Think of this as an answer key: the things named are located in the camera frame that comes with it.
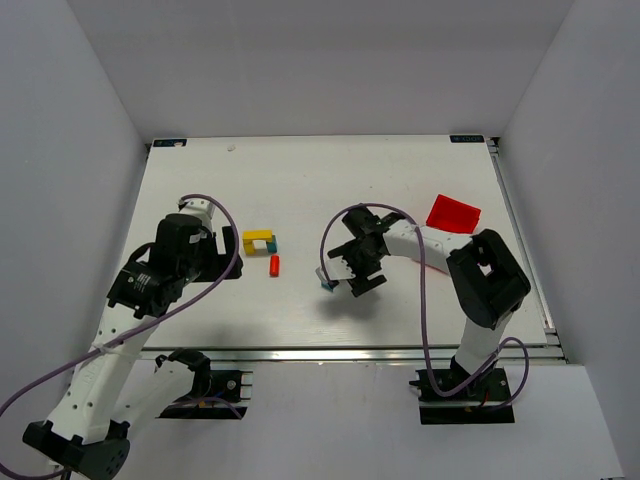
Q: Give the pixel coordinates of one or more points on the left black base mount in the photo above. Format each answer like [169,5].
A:
[216,394]

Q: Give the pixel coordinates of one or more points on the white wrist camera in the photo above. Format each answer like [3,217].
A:
[334,270]
[198,208]

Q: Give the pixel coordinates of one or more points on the right blue corner sticker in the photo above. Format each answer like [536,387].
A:
[466,138]

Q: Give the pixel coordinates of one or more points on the red plastic bin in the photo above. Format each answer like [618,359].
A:
[450,215]

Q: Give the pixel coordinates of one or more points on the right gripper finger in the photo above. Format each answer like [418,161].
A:
[345,250]
[362,284]

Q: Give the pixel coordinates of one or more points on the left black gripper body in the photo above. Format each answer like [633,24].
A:
[223,259]

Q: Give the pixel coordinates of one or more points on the yellow arch block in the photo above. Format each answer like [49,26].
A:
[249,238]

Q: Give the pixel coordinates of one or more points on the teal rectangular block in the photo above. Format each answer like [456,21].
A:
[271,245]

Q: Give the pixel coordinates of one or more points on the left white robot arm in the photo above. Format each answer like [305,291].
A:
[90,431]

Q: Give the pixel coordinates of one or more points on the red cylinder block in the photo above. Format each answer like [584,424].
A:
[274,265]

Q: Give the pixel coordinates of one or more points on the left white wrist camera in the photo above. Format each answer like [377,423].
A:
[198,208]

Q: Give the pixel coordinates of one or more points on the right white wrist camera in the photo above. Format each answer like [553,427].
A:
[334,270]

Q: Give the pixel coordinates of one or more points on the blue corner sticker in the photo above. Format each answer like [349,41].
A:
[466,138]
[169,143]

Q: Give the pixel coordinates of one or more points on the left blue corner sticker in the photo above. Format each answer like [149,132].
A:
[169,143]

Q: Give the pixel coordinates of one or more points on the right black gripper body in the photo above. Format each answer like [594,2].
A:
[360,270]

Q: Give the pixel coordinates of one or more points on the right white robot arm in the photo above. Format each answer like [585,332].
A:
[489,283]

